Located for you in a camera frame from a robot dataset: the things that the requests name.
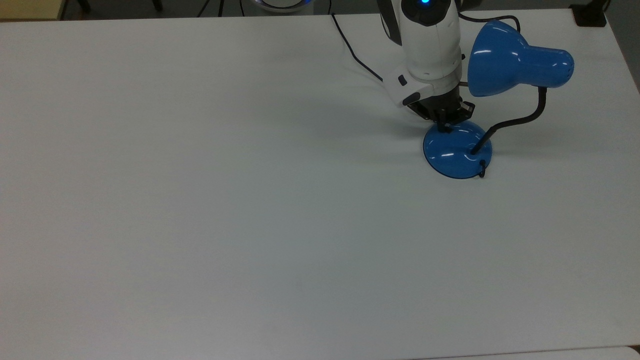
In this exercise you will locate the tan wooden board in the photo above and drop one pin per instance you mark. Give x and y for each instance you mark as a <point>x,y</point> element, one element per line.
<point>30,9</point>

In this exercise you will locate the black tripod legs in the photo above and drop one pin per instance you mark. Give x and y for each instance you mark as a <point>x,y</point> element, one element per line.
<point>221,7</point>

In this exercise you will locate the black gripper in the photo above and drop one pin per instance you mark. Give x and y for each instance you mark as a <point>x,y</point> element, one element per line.
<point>442,106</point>

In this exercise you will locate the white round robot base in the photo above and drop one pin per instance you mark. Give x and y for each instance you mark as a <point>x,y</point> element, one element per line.
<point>283,4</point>

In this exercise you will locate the black table clamp base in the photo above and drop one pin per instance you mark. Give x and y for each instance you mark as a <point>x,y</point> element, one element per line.
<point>590,15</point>

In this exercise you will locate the blue gooseneck desk lamp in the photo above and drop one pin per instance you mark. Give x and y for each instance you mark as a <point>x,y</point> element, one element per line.
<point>500,57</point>

